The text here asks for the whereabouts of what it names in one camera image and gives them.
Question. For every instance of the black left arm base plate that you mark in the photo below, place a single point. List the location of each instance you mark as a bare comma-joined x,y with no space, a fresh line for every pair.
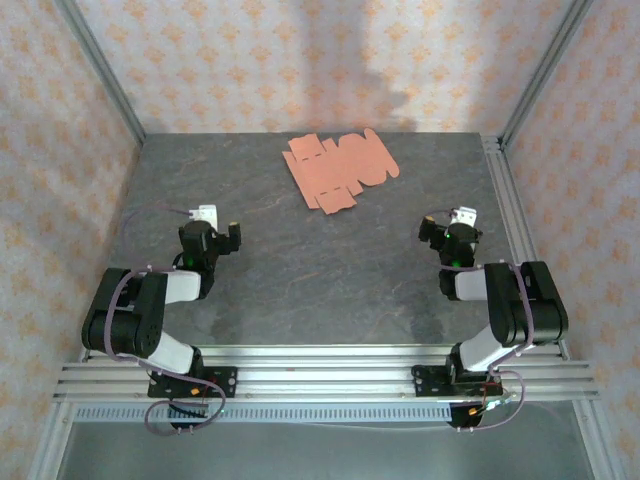
225,382

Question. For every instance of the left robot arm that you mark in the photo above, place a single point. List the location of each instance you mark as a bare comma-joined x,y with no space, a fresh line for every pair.
180,287

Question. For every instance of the aluminium frame post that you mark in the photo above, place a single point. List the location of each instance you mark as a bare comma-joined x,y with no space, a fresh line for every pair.
102,70
542,70

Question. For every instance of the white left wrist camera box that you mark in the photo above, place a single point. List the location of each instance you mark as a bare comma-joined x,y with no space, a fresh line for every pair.
207,214

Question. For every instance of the pink cardboard paper box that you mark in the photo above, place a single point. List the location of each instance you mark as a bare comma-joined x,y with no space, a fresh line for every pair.
340,165

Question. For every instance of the aluminium side rail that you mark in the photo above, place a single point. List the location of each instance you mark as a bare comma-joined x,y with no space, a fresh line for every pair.
515,225

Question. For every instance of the aluminium mounting rail beam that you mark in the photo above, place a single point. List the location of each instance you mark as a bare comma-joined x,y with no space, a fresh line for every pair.
320,380

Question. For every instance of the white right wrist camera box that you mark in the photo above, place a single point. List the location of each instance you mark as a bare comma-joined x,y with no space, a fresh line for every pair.
465,216

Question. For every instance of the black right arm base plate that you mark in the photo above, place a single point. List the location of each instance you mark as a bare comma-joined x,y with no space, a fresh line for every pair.
427,382

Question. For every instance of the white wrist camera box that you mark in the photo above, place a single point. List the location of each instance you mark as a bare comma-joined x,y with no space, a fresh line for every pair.
465,216
207,214

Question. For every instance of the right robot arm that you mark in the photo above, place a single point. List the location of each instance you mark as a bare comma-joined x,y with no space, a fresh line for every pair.
470,285

